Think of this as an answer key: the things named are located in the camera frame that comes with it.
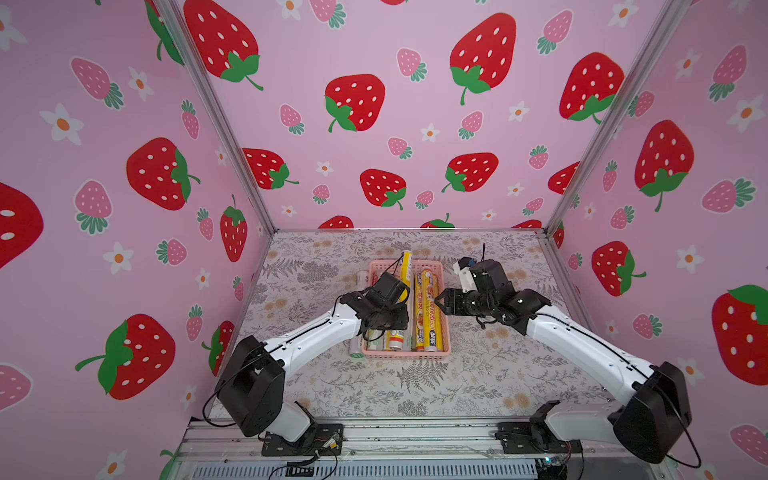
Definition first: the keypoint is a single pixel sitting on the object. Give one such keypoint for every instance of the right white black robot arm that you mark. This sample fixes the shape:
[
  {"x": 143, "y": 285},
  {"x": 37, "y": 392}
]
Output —
[{"x": 650, "y": 410}]

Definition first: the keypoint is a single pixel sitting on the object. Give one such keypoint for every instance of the aluminium rail frame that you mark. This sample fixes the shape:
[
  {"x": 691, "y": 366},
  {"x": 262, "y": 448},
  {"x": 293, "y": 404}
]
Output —
[{"x": 404, "y": 448}]

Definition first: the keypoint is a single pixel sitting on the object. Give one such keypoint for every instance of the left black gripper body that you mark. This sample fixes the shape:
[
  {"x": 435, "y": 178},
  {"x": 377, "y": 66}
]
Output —
[{"x": 394, "y": 317}]

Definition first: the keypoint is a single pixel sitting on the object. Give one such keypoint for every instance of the left aluminium corner post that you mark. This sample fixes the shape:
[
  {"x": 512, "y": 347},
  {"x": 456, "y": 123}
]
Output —
[{"x": 180, "y": 35}]

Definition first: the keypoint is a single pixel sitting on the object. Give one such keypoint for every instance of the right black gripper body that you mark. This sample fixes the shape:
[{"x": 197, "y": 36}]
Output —
[{"x": 452, "y": 301}]

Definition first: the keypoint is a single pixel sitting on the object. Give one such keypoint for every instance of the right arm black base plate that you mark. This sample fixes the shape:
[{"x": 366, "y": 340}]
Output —
[{"x": 526, "y": 438}]

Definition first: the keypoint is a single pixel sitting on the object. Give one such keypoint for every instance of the floral patterned table mat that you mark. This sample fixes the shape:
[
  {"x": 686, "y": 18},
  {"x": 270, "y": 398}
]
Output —
[{"x": 490, "y": 372}]

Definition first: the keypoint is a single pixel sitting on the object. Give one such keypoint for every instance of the yellow plastic wrap roll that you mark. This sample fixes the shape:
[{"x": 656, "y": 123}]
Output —
[
  {"x": 396, "y": 340},
  {"x": 432, "y": 335},
  {"x": 418, "y": 335}
]

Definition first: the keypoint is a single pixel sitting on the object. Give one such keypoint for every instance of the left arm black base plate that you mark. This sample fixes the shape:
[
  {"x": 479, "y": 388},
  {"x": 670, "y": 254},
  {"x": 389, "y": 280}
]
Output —
[{"x": 325, "y": 439}]

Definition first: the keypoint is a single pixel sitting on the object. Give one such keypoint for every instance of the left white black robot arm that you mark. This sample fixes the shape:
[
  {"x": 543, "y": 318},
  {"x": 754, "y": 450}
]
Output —
[{"x": 252, "y": 386}]

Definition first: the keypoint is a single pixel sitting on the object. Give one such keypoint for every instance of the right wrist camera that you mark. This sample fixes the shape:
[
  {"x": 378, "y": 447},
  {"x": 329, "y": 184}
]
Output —
[{"x": 462, "y": 268}]

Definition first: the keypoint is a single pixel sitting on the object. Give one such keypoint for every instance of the pink perforated plastic basket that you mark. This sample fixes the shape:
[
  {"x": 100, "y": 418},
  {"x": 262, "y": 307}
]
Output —
[{"x": 437, "y": 268}]

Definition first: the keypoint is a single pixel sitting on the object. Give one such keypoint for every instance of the right aluminium corner post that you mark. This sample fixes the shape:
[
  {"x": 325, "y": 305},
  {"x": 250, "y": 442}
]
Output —
[{"x": 653, "y": 47}]

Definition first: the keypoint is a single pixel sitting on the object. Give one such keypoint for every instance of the aluminium corner post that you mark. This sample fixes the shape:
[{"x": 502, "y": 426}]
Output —
[
  {"x": 653, "y": 47},
  {"x": 180, "y": 35}
]

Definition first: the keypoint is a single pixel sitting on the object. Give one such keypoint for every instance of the white green plastic wrap roll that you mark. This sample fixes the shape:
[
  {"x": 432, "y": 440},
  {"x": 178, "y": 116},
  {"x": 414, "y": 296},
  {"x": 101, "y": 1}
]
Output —
[{"x": 375, "y": 340}]

